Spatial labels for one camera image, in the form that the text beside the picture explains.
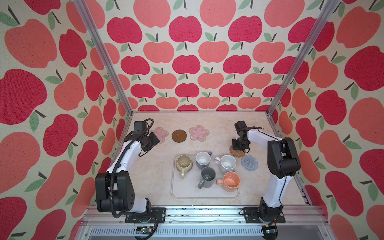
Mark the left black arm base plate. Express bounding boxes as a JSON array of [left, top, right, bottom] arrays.
[[125, 207, 167, 224]]

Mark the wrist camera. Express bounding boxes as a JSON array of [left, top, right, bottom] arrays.
[[133, 121, 147, 134], [235, 121, 248, 134]]

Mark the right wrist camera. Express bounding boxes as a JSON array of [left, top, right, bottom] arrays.
[[235, 121, 248, 134]]

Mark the pink flower coaster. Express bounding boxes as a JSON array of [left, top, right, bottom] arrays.
[[189, 125, 210, 142], [152, 127, 169, 144]]

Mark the left aluminium frame post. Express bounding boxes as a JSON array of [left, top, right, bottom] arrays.
[[74, 1, 133, 118]]

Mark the salmon pink ceramic mug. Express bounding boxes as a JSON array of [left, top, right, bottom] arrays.
[[216, 172, 241, 192]]

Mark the brown wooden round coaster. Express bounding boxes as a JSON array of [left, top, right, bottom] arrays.
[[172, 129, 187, 143]]

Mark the white ceramic mug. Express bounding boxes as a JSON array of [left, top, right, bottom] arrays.
[[215, 155, 237, 174]]

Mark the cream ceramic mug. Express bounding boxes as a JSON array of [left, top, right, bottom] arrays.
[[176, 155, 193, 179]]

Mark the beige rectangular tray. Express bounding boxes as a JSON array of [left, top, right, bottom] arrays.
[[171, 154, 239, 199]]

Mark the aluminium frame post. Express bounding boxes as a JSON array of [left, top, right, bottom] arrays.
[[266, 0, 341, 117], [74, 1, 133, 118]]

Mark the lavender ceramic mug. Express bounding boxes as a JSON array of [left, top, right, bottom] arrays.
[[196, 152, 212, 170]]

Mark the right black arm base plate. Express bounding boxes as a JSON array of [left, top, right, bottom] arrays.
[[239, 206, 286, 224]]

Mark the right aluminium frame post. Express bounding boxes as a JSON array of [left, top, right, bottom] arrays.
[[266, 0, 341, 117]]

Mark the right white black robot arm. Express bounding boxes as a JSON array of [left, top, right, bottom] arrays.
[[232, 127, 301, 223]]

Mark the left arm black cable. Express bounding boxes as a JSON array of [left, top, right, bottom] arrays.
[[109, 118, 160, 240]]

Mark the tan rattan round coaster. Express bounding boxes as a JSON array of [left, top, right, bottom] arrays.
[[230, 146, 246, 158]]

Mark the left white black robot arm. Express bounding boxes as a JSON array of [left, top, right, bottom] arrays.
[[95, 133, 160, 218]]

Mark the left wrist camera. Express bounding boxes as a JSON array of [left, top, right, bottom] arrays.
[[133, 121, 147, 134]]

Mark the front aluminium frame rail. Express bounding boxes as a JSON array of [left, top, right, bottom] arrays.
[[74, 205, 336, 240]]

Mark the dark grey ceramic mug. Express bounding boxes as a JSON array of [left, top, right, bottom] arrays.
[[198, 167, 216, 189]]

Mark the grey woven round coaster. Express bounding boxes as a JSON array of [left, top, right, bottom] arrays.
[[241, 155, 259, 172]]

